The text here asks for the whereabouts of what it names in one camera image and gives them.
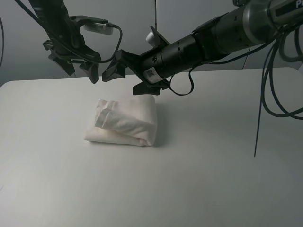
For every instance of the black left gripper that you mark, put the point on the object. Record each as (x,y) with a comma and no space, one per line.
(63,57)

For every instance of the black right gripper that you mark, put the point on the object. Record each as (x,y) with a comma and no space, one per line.
(151,83)

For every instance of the white towel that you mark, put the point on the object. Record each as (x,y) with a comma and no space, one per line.
(132,121)

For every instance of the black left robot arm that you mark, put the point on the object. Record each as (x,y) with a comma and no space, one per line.
(66,43)

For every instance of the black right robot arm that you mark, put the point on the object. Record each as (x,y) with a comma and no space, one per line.
(252,23)

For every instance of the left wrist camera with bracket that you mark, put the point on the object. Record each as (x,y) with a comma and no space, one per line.
(93,24)

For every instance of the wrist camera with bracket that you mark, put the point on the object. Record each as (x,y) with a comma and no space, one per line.
(155,39)
(93,24)

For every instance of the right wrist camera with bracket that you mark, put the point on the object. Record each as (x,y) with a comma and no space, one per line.
(155,39)

